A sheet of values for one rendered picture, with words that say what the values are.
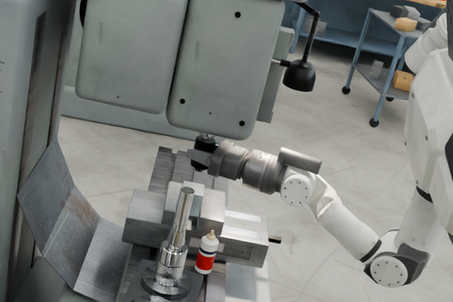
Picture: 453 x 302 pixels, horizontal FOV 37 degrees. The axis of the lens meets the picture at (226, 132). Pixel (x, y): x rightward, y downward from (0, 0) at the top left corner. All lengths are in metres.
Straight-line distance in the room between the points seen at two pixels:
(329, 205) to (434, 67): 0.52
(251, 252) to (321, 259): 2.04
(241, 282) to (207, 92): 0.58
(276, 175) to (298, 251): 2.23
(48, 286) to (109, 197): 1.96
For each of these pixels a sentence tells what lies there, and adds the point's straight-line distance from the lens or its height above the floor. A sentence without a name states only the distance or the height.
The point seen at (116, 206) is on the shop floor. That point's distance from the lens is 3.67.
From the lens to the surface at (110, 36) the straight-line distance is 1.33.
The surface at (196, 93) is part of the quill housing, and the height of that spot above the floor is 1.40.
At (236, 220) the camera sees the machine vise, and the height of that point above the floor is 1.03.
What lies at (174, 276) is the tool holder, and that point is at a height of 1.18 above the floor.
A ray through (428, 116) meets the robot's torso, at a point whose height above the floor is 1.57.
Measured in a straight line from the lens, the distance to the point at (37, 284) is 1.82.
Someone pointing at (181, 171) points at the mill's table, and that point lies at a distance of 2.03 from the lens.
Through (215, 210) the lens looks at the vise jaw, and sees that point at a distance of 1.64.
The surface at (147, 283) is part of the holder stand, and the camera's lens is 1.20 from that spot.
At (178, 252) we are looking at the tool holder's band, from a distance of 1.16.
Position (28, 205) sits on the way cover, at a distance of 1.51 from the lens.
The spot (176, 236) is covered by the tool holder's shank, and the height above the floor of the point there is 1.26.
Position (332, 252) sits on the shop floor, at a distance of 3.77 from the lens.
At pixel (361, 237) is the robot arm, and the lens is 1.49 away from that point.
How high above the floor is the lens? 1.87
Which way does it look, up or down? 23 degrees down
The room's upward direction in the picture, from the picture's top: 14 degrees clockwise
